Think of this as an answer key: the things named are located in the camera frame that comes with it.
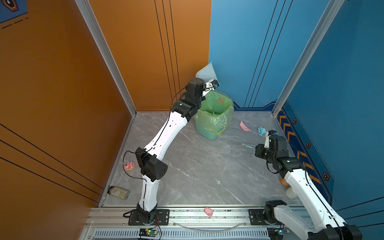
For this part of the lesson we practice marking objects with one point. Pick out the light blue paper scrap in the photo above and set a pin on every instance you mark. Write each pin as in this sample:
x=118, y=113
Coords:
x=262, y=131

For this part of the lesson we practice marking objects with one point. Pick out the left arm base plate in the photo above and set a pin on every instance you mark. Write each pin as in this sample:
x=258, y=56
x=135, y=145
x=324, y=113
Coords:
x=140, y=217

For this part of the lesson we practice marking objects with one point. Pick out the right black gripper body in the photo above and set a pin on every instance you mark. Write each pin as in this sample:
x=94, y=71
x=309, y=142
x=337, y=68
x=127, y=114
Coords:
x=264, y=153

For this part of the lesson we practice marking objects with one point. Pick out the white bottle green cap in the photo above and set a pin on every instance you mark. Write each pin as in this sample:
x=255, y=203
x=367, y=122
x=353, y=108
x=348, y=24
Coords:
x=290, y=193

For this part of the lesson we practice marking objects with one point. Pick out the green trash bin with liner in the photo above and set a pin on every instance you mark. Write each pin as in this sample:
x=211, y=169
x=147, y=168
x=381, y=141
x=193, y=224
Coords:
x=215, y=115

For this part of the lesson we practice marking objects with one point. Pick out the pink toy on yellow base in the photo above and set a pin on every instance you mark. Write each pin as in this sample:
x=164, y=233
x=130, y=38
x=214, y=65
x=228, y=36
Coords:
x=129, y=166

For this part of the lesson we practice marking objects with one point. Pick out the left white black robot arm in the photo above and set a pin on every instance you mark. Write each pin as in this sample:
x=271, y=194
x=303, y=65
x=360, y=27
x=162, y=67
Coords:
x=150, y=158

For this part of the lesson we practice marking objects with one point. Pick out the circuit board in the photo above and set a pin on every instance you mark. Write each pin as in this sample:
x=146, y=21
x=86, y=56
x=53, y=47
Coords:
x=148, y=233
x=277, y=234

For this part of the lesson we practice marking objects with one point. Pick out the grey-green plastic dustpan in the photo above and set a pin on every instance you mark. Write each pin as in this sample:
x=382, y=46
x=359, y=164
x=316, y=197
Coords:
x=207, y=73

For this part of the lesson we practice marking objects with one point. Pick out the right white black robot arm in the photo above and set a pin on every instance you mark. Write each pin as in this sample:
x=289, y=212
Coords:
x=326, y=223

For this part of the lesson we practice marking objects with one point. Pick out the grey-green hand brush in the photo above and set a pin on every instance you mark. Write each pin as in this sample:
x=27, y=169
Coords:
x=249, y=146

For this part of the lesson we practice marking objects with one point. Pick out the right circuit board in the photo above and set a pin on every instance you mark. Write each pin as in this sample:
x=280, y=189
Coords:
x=277, y=234

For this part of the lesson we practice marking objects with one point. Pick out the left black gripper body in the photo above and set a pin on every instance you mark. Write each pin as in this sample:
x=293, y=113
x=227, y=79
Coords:
x=197, y=106

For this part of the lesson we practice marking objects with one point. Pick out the left circuit board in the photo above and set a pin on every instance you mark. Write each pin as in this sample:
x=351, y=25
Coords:
x=148, y=233

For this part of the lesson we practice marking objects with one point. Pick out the pink paper ball on rail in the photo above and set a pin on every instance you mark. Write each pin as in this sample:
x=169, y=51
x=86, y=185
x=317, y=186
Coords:
x=208, y=211

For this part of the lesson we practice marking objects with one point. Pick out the pink paper scrap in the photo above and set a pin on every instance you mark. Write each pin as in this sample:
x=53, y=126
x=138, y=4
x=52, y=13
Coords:
x=244, y=127

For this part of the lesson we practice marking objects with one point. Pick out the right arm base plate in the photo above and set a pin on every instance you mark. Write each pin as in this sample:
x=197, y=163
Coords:
x=257, y=217

